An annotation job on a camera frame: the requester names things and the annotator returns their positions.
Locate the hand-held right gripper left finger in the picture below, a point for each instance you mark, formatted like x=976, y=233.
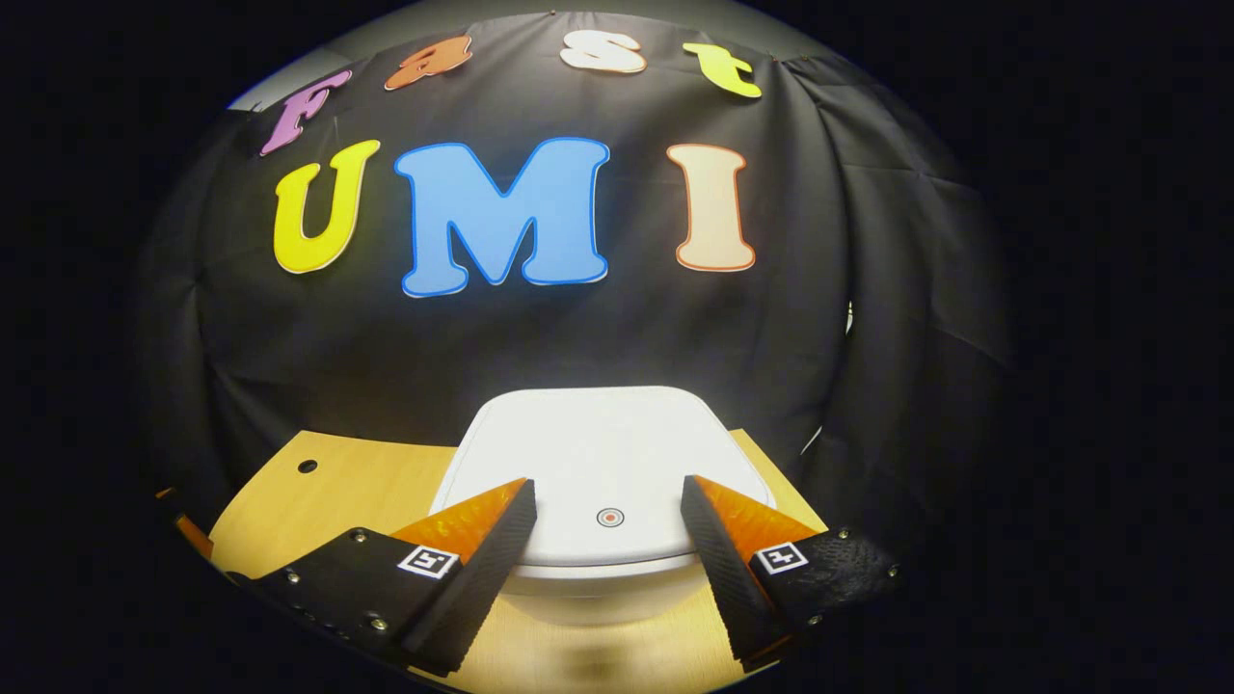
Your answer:
x=477, y=578

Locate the white desktop garbage bin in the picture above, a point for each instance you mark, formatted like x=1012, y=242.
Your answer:
x=598, y=443

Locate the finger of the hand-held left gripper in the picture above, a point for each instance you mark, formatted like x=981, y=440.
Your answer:
x=198, y=538
x=166, y=493

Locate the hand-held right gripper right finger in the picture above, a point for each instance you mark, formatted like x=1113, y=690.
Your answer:
x=721, y=569

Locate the black backdrop cloth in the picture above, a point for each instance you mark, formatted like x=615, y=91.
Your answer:
x=868, y=241

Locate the wooden desktop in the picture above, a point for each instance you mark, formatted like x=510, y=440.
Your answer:
x=366, y=482

